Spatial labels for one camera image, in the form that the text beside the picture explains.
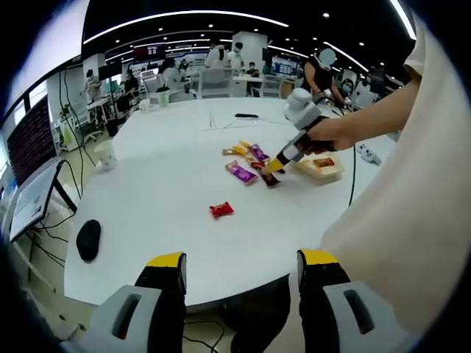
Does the purple food packet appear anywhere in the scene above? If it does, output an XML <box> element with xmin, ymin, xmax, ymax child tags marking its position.
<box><xmin>249</xmin><ymin>143</ymin><xmax>271</xmax><ymax>163</ymax></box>
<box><xmin>224</xmin><ymin>160</ymin><xmax>258</xmax><ymax>186</ymax></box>

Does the dark red food bar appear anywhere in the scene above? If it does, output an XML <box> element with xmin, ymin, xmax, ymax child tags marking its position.
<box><xmin>257</xmin><ymin>167</ymin><xmax>282</xmax><ymax>190</ymax></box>

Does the black oval pouch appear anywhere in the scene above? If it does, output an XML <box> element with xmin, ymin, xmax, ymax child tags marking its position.
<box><xmin>75</xmin><ymin>219</ymin><xmax>102</xmax><ymax>263</ymax></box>

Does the dark computer monitor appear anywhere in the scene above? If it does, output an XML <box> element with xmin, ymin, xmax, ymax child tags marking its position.
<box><xmin>5</xmin><ymin>94</ymin><xmax>62</xmax><ymax>188</ymax></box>

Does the black table base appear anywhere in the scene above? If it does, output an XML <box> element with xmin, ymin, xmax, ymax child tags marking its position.
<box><xmin>220</xmin><ymin>275</ymin><xmax>301</xmax><ymax>353</ymax></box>

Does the large display screen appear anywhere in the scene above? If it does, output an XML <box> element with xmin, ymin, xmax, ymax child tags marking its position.
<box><xmin>3</xmin><ymin>0</ymin><xmax>91</xmax><ymax>118</ymax></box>

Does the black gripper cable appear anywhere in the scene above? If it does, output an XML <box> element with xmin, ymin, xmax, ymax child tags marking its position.
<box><xmin>347</xmin><ymin>143</ymin><xmax>358</xmax><ymax>209</ymax></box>

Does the black monitor on stand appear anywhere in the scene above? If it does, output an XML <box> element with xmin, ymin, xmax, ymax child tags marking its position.
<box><xmin>369</xmin><ymin>68</ymin><xmax>386</xmax><ymax>88</ymax></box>

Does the small red food candy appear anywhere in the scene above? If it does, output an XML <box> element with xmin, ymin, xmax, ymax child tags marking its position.
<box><xmin>209</xmin><ymin>201</ymin><xmax>236</xmax><ymax>221</ymax></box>

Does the white game controller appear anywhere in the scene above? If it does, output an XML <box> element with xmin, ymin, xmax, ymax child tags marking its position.
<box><xmin>357</xmin><ymin>142</ymin><xmax>383</xmax><ymax>165</ymax></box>

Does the white office chair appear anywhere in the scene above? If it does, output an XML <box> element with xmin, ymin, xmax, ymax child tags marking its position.
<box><xmin>198</xmin><ymin>68</ymin><xmax>234</xmax><ymax>99</ymax></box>
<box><xmin>259</xmin><ymin>74</ymin><xmax>284</xmax><ymax>99</ymax></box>

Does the red wall screen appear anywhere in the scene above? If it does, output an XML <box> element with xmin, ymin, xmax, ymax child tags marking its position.
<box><xmin>132</xmin><ymin>43</ymin><xmax>167</xmax><ymax>63</ymax></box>

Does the small side desk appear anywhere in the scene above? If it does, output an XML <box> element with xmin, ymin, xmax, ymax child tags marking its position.
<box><xmin>7</xmin><ymin>161</ymin><xmax>80</xmax><ymax>243</ymax></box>

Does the black monitor on tripod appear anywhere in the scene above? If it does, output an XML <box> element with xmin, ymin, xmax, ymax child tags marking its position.
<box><xmin>98</xmin><ymin>64</ymin><xmax>123</xmax><ymax>122</ymax></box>

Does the patterned white paper cup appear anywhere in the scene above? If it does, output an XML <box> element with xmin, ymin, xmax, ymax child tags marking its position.
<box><xmin>94</xmin><ymin>140</ymin><xmax>117</xmax><ymax>172</ymax></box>

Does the person's right hand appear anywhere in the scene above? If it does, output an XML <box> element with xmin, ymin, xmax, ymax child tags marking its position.
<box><xmin>304</xmin><ymin>110</ymin><xmax>369</xmax><ymax>152</ymax></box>

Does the cream hexagonal container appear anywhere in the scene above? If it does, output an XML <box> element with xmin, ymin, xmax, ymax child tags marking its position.
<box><xmin>293</xmin><ymin>154</ymin><xmax>346</xmax><ymax>184</ymax></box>

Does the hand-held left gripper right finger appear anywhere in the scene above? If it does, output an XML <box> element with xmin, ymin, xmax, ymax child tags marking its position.
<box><xmin>296</xmin><ymin>248</ymin><xmax>409</xmax><ymax>353</ymax></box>

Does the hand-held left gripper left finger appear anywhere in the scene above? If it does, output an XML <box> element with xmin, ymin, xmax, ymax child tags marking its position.
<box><xmin>87</xmin><ymin>252</ymin><xmax>188</xmax><ymax>353</ymax></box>

